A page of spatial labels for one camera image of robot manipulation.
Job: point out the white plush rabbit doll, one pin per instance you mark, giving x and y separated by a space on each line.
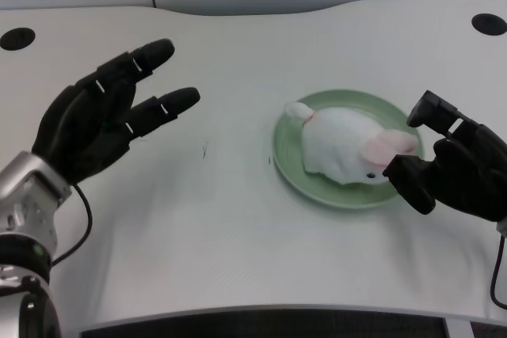
340 148

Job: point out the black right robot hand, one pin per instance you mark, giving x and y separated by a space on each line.
467 179

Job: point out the light green round plate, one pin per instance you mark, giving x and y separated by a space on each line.
293 172

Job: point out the black round table grommet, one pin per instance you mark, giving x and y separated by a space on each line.
17 39
489 24

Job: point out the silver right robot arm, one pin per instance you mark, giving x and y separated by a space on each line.
503 229

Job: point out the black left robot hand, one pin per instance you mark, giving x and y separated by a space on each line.
95 124

